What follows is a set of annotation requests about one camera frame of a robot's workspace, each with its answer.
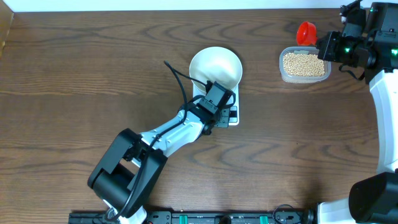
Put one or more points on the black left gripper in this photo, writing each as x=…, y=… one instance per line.
x=221, y=121

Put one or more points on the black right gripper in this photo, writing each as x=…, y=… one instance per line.
x=326, y=52

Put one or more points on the red plastic measuring scoop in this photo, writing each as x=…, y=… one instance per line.
x=306, y=34

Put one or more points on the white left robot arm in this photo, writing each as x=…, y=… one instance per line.
x=129, y=169

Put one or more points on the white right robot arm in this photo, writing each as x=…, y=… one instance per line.
x=369, y=40

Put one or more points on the white digital kitchen scale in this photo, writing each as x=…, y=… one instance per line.
x=233, y=111

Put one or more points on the cream plastic bowl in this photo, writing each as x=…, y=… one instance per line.
x=217, y=64

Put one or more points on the clear container of soybeans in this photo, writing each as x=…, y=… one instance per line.
x=302, y=65

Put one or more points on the brown cardboard side panel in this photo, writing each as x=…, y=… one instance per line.
x=6, y=19

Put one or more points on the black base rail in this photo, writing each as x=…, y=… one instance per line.
x=282, y=216

